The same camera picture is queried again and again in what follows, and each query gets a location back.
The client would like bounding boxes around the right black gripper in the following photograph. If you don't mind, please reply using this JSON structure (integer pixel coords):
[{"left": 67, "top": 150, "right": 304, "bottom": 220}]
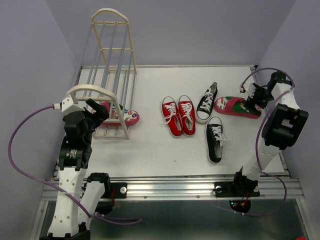
[{"left": 243, "top": 82, "right": 275, "bottom": 116}]

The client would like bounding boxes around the pink sandal with green strap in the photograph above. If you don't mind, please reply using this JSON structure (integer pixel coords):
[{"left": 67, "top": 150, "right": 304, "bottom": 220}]
[{"left": 102, "top": 105, "right": 140, "bottom": 127}]

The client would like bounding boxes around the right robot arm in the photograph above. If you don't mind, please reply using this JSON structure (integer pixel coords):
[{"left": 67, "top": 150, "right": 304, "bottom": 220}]
[{"left": 230, "top": 68, "right": 309, "bottom": 195}]

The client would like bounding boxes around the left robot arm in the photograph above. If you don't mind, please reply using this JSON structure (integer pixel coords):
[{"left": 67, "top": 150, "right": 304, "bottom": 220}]
[{"left": 44, "top": 97, "right": 111, "bottom": 240}]

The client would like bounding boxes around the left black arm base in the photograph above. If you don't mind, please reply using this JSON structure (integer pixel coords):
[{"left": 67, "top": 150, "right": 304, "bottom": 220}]
[{"left": 80, "top": 181, "right": 127, "bottom": 215}]

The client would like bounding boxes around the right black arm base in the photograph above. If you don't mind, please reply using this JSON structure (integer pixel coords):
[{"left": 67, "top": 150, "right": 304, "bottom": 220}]
[{"left": 212, "top": 181, "right": 261, "bottom": 214}]

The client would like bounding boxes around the cream shoe shelf with metal rods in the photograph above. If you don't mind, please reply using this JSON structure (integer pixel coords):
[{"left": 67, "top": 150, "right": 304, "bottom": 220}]
[{"left": 66, "top": 8, "right": 137, "bottom": 140}]

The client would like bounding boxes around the black canvas sneaker lower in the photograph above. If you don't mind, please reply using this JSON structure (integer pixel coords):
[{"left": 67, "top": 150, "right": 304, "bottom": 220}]
[{"left": 205, "top": 116, "right": 225, "bottom": 164}]

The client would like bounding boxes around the black canvas sneaker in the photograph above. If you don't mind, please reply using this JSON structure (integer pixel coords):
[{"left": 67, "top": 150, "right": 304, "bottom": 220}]
[
  {"left": 205, "top": 116, "right": 225, "bottom": 164},
  {"left": 195, "top": 82, "right": 218, "bottom": 124}
]

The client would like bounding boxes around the black canvas sneaker upper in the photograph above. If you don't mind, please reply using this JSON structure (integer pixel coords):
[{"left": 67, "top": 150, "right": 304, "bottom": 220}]
[{"left": 195, "top": 82, "right": 218, "bottom": 124}]

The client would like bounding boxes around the red canvas sneaker right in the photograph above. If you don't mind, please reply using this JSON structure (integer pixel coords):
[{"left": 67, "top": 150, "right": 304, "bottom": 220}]
[{"left": 178, "top": 95, "right": 196, "bottom": 137}]

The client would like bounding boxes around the red canvas sneaker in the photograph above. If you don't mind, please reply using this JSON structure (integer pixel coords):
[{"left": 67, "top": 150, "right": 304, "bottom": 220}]
[
  {"left": 161, "top": 96, "right": 183, "bottom": 138},
  {"left": 178, "top": 95, "right": 196, "bottom": 137}
]

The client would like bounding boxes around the red canvas sneaker left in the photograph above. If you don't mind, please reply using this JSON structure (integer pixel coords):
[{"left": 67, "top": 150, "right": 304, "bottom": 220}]
[{"left": 161, "top": 96, "right": 183, "bottom": 138}]

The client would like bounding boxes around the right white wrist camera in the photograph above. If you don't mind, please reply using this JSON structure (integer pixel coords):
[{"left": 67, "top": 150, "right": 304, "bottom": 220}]
[{"left": 239, "top": 82, "right": 260, "bottom": 98}]

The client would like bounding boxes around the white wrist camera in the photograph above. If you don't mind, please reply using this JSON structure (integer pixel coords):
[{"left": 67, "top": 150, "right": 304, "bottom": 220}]
[
  {"left": 239, "top": 82, "right": 260, "bottom": 98},
  {"left": 53, "top": 94, "right": 84, "bottom": 116}
]

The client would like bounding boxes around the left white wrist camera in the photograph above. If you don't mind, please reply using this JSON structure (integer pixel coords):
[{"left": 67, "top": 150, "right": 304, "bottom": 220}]
[{"left": 53, "top": 94, "right": 84, "bottom": 116}]

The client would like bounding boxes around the aluminium mounting rail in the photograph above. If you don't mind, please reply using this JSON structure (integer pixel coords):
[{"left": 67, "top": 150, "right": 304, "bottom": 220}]
[{"left": 40, "top": 177, "right": 305, "bottom": 202}]

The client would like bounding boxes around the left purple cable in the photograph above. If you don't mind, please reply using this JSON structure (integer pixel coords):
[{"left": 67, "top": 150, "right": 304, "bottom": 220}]
[{"left": 7, "top": 104, "right": 143, "bottom": 225}]

